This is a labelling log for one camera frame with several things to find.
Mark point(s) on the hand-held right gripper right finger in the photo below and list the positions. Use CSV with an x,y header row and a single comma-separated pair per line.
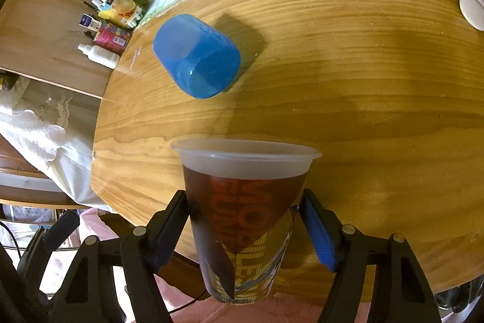
x,y
322,232

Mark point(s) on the pink blanket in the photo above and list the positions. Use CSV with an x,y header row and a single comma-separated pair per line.
x,y
181,294

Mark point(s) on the white plastic bottle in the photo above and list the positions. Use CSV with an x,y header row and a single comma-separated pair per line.
x,y
101,55

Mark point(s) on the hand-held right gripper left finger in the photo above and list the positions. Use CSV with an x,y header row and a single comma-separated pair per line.
x,y
165,234

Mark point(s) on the white lace cloth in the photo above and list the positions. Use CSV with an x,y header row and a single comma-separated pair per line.
x,y
41,137

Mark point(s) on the pink printed packet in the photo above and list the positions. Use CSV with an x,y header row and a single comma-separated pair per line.
x,y
111,38

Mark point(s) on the blue plastic cup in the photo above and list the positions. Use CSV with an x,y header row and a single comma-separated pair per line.
x,y
196,56

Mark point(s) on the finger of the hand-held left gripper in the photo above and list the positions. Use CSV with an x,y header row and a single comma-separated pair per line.
x,y
60,229

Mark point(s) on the wooden cabinet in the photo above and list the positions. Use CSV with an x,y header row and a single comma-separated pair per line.
x,y
41,24

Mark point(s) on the printed translucent plastic cup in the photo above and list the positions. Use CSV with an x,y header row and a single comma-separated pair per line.
x,y
242,217

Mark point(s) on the small blue label bottle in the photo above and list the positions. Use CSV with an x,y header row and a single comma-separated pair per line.
x,y
89,23

